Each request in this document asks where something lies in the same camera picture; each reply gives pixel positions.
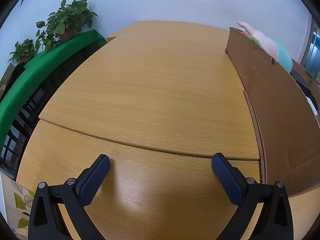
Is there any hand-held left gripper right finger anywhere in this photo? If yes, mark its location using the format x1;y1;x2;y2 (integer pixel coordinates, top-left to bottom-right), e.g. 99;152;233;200
211;152;293;240

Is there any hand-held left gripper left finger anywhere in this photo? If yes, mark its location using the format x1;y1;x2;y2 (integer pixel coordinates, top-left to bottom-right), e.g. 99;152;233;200
28;154;111;240

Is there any large cardboard box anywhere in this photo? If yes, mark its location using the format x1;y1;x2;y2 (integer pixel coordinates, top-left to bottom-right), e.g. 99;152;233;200
225;27;320;198

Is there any wooden desktop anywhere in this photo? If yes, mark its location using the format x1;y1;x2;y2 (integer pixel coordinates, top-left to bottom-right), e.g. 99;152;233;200
15;20;320;240

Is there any green cloth covered shelf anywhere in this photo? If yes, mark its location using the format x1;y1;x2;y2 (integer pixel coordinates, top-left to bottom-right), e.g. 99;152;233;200
0;29;108;153

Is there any small brown cardboard box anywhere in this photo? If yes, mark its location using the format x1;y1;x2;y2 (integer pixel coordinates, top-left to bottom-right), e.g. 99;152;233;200
0;62;17;98

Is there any pink pig plush teal dress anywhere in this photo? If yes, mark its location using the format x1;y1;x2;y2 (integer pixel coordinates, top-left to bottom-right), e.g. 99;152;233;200
237;21;293;73

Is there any small potted green plant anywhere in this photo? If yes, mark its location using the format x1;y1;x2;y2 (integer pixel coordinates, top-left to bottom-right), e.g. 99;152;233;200
7;39;37;64

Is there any glass door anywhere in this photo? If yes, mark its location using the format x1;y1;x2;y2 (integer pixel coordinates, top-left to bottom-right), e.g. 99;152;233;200
299;17;320;80

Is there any large potted green plant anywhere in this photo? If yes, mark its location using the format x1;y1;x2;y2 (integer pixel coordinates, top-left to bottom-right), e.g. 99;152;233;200
36;0;99;52

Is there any black frame rack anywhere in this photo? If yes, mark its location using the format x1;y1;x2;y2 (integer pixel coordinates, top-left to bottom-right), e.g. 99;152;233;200
0;44;100;173

